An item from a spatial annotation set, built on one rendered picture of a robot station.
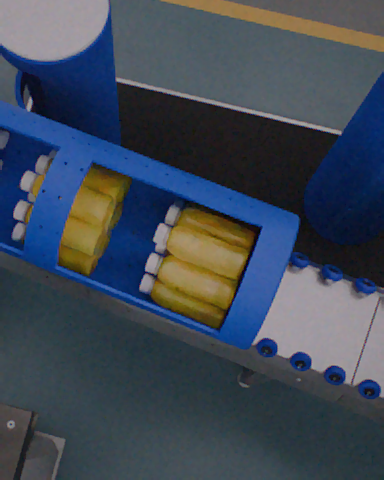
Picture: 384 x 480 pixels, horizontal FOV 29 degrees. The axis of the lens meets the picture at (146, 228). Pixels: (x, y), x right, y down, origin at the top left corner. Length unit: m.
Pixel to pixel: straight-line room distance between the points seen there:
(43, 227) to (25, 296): 1.22
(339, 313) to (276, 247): 0.36
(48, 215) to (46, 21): 0.54
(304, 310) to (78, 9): 0.84
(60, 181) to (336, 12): 1.87
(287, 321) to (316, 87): 1.40
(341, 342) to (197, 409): 0.97
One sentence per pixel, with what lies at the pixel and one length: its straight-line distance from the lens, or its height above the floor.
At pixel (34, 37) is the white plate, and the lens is 1.75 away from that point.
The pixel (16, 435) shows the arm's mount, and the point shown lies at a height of 1.10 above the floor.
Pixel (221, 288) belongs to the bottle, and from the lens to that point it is 1.45.
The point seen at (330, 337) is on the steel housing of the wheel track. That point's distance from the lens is 1.68.
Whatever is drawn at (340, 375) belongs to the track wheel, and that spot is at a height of 0.98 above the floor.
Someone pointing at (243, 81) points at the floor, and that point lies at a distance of 2.86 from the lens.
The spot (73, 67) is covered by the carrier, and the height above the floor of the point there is 0.98.
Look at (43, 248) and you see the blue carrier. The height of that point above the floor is 1.17.
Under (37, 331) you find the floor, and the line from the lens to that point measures 2.59.
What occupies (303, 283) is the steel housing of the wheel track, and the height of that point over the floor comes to 0.93.
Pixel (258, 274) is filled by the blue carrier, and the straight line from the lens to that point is 1.36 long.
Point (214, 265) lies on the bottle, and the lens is 1.43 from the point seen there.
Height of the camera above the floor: 2.55
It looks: 75 degrees down
